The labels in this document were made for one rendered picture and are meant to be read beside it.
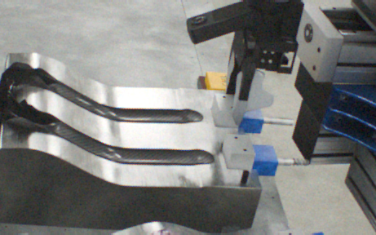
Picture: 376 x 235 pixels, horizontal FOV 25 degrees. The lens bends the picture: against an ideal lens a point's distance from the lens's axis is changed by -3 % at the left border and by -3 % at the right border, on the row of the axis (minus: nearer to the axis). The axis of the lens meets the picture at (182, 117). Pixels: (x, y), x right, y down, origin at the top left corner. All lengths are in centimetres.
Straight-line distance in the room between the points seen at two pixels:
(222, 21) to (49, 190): 35
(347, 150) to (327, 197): 120
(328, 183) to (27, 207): 179
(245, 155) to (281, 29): 19
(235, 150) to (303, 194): 156
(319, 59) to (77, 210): 52
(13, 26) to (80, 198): 62
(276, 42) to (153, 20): 59
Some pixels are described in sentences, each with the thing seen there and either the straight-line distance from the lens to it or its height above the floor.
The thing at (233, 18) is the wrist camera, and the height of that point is 108.
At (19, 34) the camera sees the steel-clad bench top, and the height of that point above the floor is 80.
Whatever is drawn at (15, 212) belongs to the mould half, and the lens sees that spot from 123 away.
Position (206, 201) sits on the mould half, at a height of 86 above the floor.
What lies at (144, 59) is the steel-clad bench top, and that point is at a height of 80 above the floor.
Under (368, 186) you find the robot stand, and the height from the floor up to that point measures 73.
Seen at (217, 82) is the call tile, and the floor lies 84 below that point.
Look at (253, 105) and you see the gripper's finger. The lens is 132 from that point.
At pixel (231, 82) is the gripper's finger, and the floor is 94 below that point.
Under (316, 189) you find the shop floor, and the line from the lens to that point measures 284.
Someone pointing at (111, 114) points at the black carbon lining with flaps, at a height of 88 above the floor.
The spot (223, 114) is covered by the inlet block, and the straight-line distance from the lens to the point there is 134.
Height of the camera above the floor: 161
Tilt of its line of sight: 32 degrees down
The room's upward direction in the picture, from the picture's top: 11 degrees clockwise
